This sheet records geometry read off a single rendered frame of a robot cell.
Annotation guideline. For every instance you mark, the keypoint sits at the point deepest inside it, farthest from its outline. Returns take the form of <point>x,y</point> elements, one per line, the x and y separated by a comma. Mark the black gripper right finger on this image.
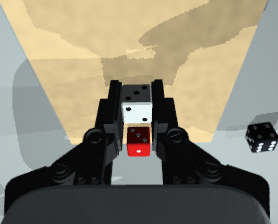
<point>182,159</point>

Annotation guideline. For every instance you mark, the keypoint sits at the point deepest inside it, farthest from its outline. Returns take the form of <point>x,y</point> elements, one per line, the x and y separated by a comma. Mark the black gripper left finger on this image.
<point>89,163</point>

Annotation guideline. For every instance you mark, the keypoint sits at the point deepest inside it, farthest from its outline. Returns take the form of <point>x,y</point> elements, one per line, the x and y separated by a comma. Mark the tan mottled mat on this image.
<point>76,47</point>

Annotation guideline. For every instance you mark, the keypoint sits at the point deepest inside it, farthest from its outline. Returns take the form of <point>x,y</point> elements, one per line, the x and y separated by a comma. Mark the white die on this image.
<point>136,103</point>

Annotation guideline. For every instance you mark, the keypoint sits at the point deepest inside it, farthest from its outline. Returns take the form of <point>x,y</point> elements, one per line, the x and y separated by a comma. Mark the black die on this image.
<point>261,137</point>

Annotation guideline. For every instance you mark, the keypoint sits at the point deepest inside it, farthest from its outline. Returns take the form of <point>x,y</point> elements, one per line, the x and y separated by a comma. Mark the red die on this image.
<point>138,141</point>

